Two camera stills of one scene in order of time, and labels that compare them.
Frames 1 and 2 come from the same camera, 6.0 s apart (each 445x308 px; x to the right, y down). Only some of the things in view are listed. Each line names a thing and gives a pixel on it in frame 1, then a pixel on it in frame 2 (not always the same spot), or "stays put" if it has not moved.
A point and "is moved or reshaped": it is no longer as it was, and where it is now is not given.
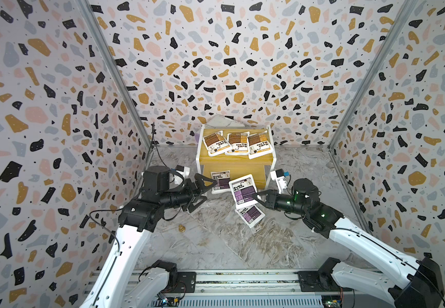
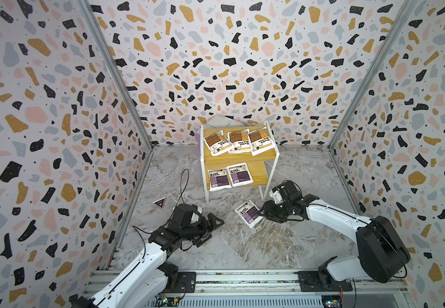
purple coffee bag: x=242 y=190 → x=239 y=174
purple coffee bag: x=250 y=215 stays put
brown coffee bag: x=260 y=145 stays put
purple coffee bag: x=223 y=181 is moved or reshaped
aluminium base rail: x=266 y=288 stays put
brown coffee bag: x=216 y=143 stays put
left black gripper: x=194 y=196 → x=205 y=230
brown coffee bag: x=238 y=142 stays put
